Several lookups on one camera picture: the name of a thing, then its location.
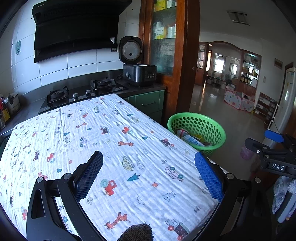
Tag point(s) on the green base cabinet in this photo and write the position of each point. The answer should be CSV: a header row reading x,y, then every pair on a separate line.
x,y
148,102

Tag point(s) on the group of condiment bottles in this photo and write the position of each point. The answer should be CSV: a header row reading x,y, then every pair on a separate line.
x,y
4,113

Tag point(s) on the display shelf with bottles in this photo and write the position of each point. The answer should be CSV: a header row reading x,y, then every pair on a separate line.
x,y
251,71

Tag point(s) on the green plastic basket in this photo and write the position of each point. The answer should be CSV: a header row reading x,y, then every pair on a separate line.
x,y
196,114

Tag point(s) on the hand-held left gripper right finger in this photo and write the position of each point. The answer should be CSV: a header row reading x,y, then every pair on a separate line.
x,y
208,173

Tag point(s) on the person's right forearm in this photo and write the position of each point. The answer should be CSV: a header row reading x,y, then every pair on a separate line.
x,y
279,197

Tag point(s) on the wooden glass-door cabinet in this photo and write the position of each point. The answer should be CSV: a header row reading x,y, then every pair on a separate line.
x,y
187,69

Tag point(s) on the polka dot play tent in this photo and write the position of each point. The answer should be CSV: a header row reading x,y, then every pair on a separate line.
x,y
233,98

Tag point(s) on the person's left forearm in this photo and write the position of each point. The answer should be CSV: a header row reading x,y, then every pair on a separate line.
x,y
136,234

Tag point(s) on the black rice cooker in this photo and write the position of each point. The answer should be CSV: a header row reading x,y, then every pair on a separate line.
x,y
138,74

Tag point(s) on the ceiling vent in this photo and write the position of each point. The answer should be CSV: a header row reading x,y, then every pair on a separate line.
x,y
238,18

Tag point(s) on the wall hook plate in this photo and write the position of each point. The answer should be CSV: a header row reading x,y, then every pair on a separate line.
x,y
18,47

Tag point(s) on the black range hood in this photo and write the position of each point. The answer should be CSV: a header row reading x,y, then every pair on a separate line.
x,y
76,30

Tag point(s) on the printed white tablecloth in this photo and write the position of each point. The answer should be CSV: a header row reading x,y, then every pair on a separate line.
x,y
115,150

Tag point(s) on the small wooden shelf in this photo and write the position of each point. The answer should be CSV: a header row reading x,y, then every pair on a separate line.
x,y
266,106

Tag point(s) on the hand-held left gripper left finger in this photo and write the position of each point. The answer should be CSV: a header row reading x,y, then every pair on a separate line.
x,y
90,173

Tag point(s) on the pink slipper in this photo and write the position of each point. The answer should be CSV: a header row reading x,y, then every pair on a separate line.
x,y
246,153

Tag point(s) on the steel pot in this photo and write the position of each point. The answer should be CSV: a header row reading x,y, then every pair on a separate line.
x,y
13,104

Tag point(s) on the black gas stove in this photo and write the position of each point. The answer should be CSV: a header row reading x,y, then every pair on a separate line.
x,y
81,95

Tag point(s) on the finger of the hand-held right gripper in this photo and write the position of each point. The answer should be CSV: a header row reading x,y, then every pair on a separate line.
x,y
274,136
256,146

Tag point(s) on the white refrigerator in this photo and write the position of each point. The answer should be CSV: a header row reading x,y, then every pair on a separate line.
x,y
286,104

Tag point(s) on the red drink carton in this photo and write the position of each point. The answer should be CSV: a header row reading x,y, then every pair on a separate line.
x,y
182,134

